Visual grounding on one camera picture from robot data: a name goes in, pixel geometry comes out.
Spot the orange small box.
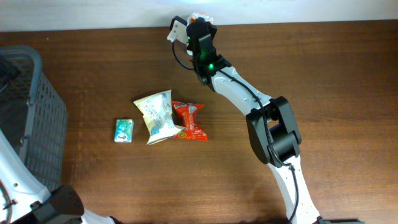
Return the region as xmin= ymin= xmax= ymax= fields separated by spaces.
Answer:
xmin=187 ymin=12 xmax=214 ymax=24

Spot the red snack bag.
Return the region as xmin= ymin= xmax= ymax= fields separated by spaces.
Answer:
xmin=172 ymin=101 xmax=208 ymax=141

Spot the cream snack bag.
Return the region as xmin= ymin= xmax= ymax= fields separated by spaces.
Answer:
xmin=134 ymin=90 xmax=185 ymax=145

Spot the teal tissue pack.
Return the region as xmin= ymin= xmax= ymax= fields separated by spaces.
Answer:
xmin=114 ymin=119 xmax=134 ymax=143

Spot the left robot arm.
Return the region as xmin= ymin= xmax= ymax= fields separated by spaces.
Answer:
xmin=1 ymin=134 xmax=120 ymax=224

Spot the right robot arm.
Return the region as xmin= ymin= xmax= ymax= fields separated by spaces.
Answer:
xmin=167 ymin=16 xmax=324 ymax=224

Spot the white barcode scanner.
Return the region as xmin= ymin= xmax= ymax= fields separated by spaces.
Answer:
xmin=187 ymin=44 xmax=193 ymax=56

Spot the grey plastic mesh basket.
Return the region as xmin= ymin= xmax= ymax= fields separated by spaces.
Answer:
xmin=1 ymin=45 xmax=68 ymax=191

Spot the right black cable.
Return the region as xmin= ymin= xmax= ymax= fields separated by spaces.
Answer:
xmin=171 ymin=40 xmax=300 ymax=223

